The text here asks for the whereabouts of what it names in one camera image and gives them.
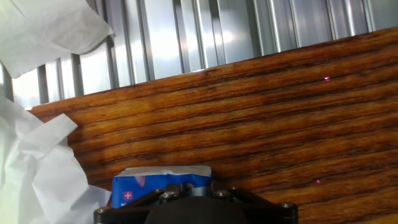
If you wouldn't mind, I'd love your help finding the brown wooden board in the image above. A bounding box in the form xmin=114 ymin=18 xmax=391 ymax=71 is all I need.
xmin=27 ymin=26 xmax=398 ymax=224

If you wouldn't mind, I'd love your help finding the blue tissue pack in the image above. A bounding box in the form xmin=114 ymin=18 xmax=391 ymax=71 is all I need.
xmin=111 ymin=166 xmax=214 ymax=209

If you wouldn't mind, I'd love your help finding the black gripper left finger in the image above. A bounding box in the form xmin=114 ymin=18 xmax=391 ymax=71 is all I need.
xmin=94 ymin=183 xmax=187 ymax=224

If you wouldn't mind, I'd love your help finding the crumpled white napkin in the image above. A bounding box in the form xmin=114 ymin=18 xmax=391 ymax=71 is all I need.
xmin=30 ymin=146 xmax=112 ymax=224
xmin=0 ymin=96 xmax=78 ymax=200

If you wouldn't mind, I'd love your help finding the white tissue sheet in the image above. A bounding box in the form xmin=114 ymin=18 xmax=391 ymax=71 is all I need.
xmin=0 ymin=0 xmax=114 ymax=79

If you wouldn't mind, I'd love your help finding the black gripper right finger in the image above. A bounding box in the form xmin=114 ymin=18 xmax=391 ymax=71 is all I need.
xmin=211 ymin=182 xmax=299 ymax=224

